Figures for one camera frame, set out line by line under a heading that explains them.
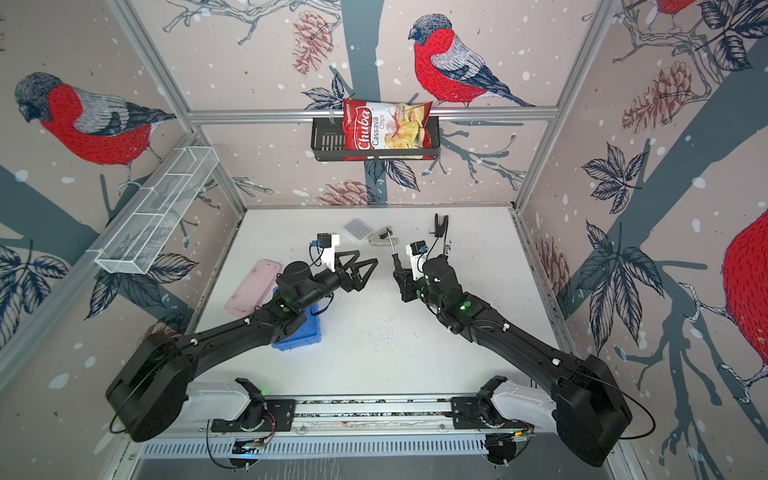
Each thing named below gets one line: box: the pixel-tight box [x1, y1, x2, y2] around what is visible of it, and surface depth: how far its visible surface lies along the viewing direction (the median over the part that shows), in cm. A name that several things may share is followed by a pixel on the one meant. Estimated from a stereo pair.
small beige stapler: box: [368, 227, 398, 247], surface depth 112 cm
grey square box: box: [342, 218, 373, 242], surface depth 116 cm
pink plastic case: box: [225, 259, 281, 316], surface depth 98 cm
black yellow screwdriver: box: [387, 230, 403, 272], surface depth 81 cm
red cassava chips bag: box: [343, 99, 437, 161], surface depth 90 cm
